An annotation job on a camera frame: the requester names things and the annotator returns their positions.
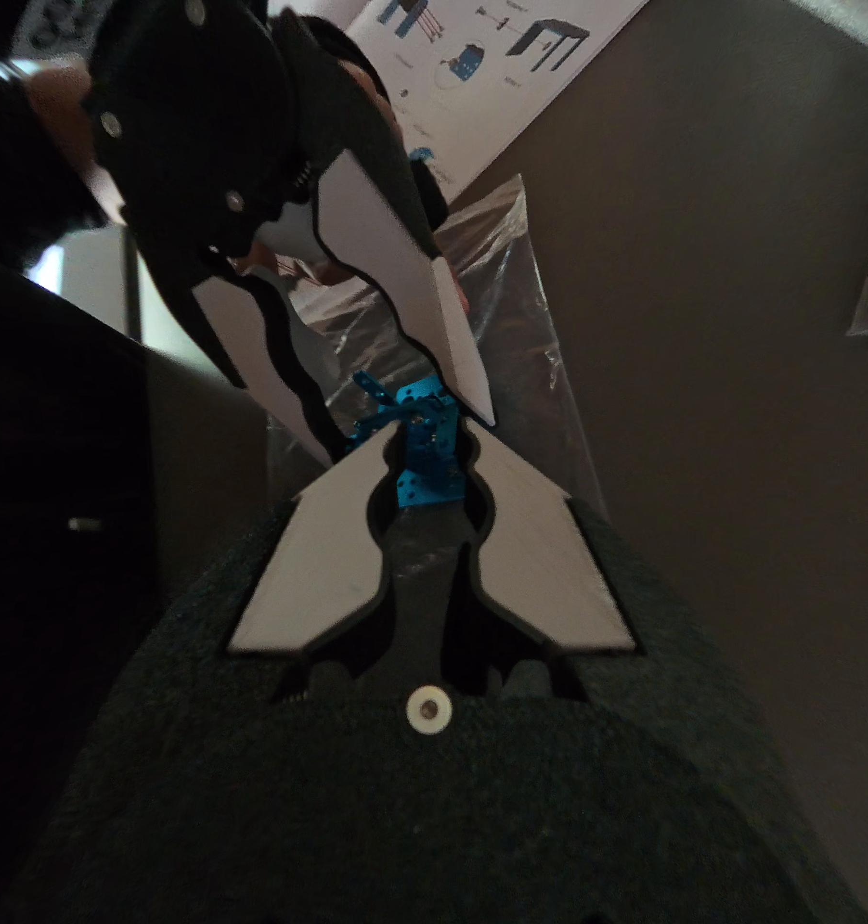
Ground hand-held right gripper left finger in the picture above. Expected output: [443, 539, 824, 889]
[228, 421, 406, 654]

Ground person's left forearm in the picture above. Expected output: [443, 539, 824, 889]
[22, 64, 117, 181]

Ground person's left hand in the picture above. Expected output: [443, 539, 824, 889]
[233, 240, 350, 284]

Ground clear plastic bag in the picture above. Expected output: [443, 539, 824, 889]
[264, 173, 609, 578]

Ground open instruction manual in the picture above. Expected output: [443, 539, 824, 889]
[347, 0, 651, 210]

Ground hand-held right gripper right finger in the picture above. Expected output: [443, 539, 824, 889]
[465, 417, 637, 653]

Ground blue metal bracket assembly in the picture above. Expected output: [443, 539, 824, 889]
[343, 372, 472, 510]

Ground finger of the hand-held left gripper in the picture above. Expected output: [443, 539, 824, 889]
[194, 276, 336, 470]
[315, 146, 497, 427]

